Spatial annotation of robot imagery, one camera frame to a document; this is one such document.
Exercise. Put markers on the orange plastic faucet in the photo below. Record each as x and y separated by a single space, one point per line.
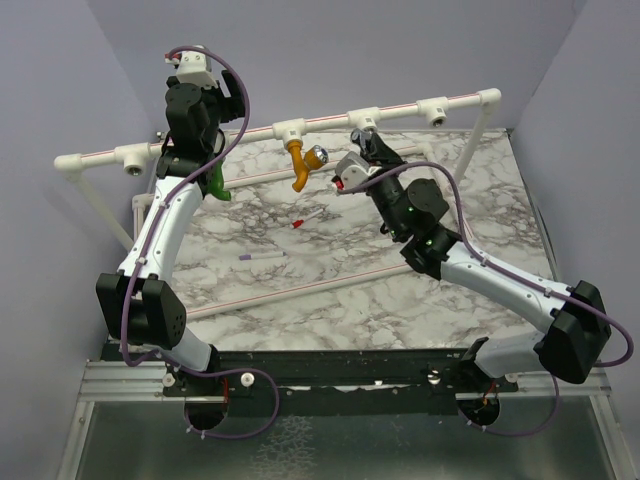
304 163

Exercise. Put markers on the black mounting rail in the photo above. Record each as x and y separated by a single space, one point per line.
339 383

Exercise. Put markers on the chrome metal faucet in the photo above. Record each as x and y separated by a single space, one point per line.
362 137

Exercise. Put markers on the white PVC pipe frame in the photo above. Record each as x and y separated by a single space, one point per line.
250 135

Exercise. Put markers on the purple white marker pen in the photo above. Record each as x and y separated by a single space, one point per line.
262 255

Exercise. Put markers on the red white marker pen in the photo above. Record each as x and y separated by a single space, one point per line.
299 222

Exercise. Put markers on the green plastic faucet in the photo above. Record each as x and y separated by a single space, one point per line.
216 183

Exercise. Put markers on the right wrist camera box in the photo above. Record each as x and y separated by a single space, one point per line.
351 171

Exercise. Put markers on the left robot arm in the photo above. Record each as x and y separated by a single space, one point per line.
138 304

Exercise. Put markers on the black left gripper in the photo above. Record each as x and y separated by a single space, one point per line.
232 110

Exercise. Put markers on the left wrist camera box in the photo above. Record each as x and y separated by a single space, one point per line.
193 67

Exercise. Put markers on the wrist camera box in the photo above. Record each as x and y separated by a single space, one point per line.
351 171
193 67

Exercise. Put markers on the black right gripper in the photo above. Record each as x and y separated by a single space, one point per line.
381 156

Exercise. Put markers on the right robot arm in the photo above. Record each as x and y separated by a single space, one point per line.
570 332

